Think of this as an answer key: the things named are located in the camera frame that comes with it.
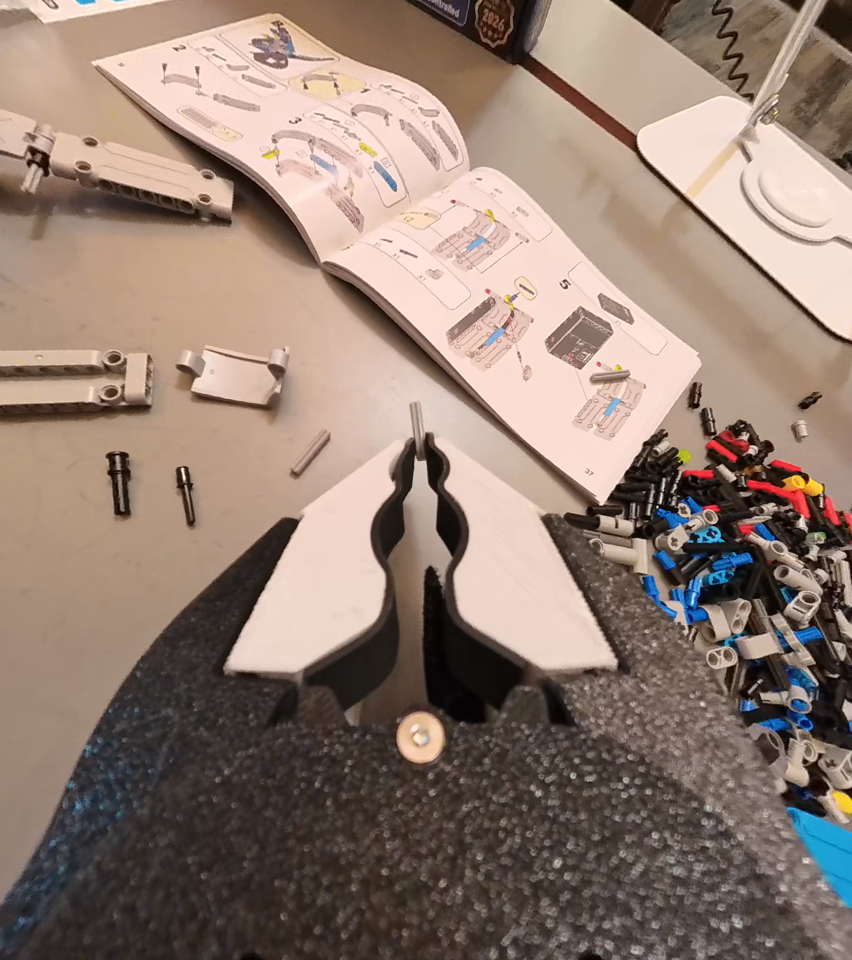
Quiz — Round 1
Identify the grey desk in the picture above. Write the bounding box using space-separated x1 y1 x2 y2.
0 0 852 912

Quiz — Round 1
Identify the grey panel with holes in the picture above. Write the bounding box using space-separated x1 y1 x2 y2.
47 133 236 224

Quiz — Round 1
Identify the small grey connector piece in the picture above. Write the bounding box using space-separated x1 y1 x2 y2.
21 123 60 195

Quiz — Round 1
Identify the white instruction booklet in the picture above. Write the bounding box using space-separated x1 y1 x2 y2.
92 13 703 505

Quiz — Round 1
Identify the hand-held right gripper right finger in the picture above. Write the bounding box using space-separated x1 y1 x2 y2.
426 433 620 710

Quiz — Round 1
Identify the grey open frame piece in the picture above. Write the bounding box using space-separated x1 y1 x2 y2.
0 347 155 415

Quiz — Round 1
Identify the grey curved panel piece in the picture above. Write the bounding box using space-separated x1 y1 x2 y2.
174 343 292 411

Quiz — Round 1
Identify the pile of small colourful pieces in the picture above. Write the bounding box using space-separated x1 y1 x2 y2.
564 382 852 841

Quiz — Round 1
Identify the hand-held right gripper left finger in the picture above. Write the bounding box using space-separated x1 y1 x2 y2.
223 438 416 710

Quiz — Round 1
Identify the blue sticker sheet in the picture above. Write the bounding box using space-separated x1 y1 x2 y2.
24 0 172 24

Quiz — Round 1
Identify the dark blue toy kit box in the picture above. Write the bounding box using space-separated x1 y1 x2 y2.
403 0 555 65

